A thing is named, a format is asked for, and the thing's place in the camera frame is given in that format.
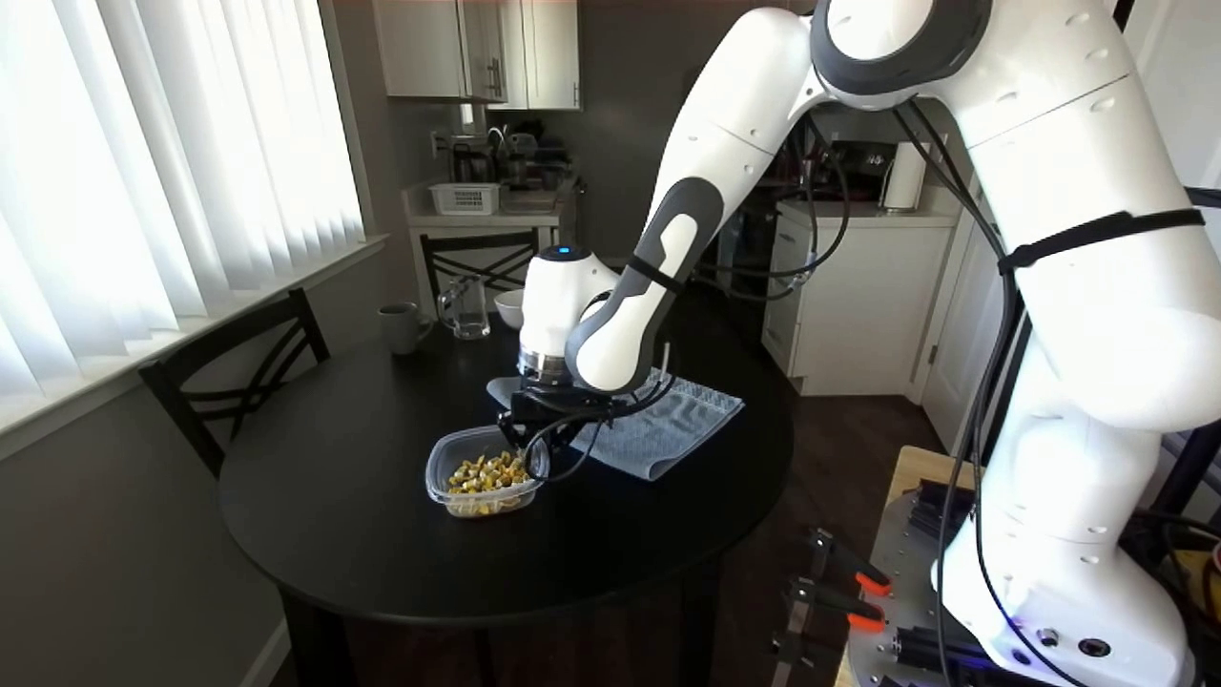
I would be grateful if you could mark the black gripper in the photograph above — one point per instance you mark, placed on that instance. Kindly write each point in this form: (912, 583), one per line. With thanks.
(547, 415)

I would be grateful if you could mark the clear plastic candy container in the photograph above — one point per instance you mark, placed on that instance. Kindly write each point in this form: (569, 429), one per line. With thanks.
(479, 504)

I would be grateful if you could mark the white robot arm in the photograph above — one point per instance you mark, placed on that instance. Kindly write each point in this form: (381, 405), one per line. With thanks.
(1098, 239)

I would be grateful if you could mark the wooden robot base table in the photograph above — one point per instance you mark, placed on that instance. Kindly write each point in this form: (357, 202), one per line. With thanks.
(906, 557)

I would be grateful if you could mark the blue towel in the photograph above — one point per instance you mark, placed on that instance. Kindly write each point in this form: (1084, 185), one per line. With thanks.
(670, 419)

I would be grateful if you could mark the gold wrapped candies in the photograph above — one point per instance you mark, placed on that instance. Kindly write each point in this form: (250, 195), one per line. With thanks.
(490, 472)

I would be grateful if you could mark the white bowl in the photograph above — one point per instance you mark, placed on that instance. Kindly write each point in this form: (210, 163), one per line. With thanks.
(511, 306)

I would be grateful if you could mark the clear glass pitcher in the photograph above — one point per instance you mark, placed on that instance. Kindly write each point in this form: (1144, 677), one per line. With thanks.
(469, 311)

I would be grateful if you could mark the dark grey mug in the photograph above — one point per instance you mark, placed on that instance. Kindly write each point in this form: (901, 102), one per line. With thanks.
(401, 330)

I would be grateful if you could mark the black chair far side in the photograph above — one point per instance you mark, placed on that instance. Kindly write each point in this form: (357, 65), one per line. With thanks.
(490, 258)

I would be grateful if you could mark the round black table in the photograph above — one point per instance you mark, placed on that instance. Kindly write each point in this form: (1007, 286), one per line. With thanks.
(326, 496)

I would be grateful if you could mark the white side counter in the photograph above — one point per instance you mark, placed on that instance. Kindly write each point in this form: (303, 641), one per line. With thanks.
(545, 210)

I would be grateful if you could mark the white basket on counter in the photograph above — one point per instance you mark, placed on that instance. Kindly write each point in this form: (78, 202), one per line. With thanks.
(469, 200)

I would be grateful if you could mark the coffee maker on counter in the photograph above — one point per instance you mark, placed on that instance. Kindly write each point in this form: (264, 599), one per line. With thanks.
(517, 159)

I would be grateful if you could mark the black chair by window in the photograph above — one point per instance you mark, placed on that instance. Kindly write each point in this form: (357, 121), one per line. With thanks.
(217, 384)

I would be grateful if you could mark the white kitchen counter cabinet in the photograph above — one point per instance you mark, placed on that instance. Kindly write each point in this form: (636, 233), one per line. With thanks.
(855, 323)

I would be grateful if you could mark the white upper cabinets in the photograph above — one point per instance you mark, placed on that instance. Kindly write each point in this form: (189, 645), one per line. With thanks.
(517, 55)

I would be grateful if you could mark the white vertical blinds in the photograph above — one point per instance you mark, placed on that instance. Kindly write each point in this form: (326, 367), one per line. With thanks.
(158, 163)

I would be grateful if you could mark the orange handled clamp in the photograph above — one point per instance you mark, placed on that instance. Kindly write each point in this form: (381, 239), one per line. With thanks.
(834, 557)
(814, 604)

